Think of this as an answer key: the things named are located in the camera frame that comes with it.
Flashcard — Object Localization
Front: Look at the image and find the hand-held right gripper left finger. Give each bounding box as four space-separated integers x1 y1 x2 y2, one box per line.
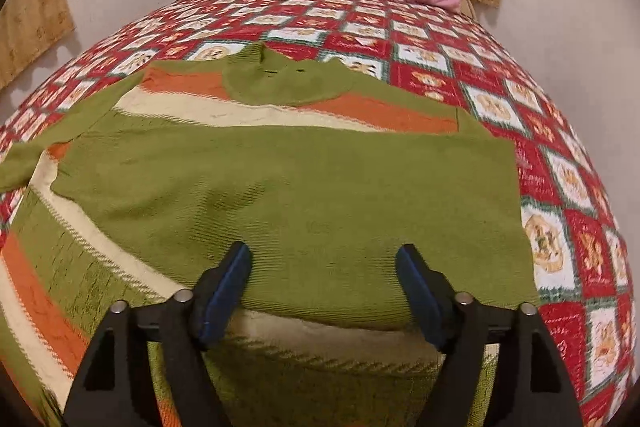
62 241 253 427

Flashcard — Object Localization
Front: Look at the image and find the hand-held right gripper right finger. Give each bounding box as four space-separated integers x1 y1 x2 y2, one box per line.
395 243 585 427

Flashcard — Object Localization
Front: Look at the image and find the green striped knit sweater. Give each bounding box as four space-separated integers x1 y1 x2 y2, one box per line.
0 67 501 427

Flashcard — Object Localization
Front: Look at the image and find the red bear print bedspread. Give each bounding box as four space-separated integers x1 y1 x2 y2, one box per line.
0 0 640 427

